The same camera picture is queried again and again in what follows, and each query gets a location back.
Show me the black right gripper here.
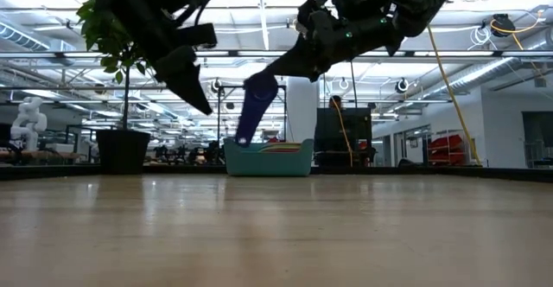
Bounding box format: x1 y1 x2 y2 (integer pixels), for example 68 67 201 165
254 29 359 90

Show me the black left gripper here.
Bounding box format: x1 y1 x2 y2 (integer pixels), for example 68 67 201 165
153 44 214 116

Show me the purple measuring cup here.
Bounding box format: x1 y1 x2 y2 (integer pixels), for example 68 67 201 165
235 71 281 149

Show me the teal plastic basket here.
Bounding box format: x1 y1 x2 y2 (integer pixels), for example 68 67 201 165
223 137 315 177

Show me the white building pillar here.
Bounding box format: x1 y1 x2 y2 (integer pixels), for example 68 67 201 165
287 75 321 144

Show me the black monitor screen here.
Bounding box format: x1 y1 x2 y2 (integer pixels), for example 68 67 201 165
316 107 372 140

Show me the green leafy potted tree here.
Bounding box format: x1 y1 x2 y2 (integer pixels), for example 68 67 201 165
76 0 150 131

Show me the white robot figure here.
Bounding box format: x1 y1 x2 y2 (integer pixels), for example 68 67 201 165
9 96 48 152

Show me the red storage bin shelf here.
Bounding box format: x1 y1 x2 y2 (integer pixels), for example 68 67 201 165
427 133 476 166

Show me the black metal frame rig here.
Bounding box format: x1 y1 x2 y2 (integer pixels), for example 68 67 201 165
217 84 288 144

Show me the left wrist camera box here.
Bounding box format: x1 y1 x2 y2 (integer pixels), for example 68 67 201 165
175 22 219 49

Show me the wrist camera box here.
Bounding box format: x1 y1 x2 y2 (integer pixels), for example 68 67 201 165
175 22 219 49
296 0 338 40

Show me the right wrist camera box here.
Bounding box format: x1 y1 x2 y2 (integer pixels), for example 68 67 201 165
296 0 338 40

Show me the black hanging cable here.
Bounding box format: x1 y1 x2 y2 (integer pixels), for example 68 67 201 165
349 60 359 109

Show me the thick yellow rope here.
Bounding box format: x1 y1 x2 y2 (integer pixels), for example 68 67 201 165
425 25 483 166

